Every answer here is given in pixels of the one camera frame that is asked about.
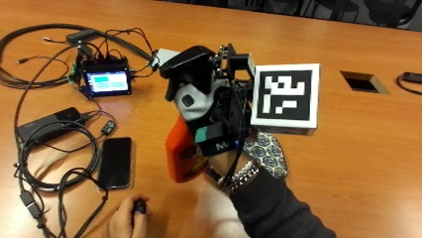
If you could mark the small black inline dongle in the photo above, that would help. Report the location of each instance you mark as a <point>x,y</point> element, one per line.
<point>109,127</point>

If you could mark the black smartphone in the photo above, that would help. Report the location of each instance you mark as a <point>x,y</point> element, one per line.
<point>114,163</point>

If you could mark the small black clicker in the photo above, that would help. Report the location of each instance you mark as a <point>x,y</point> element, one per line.
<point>139,208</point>

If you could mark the small white box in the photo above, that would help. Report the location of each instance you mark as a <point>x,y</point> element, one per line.
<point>165,57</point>

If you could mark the small black adapter box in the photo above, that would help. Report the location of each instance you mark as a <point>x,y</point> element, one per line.
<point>81,35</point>

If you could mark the small device with lit screen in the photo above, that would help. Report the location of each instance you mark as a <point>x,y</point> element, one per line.
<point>107,81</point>

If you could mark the patterned shirt cuff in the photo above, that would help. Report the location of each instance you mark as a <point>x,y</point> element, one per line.
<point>267,152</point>

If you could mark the black office chair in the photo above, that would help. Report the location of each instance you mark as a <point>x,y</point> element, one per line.
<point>391,11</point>

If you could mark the black power brick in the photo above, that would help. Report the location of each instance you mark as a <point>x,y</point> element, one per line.
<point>45,125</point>

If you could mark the white cube of black markers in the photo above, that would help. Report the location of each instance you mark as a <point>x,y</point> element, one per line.
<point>284,95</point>

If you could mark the black glove camera mount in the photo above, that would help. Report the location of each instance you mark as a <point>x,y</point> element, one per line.
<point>234,64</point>

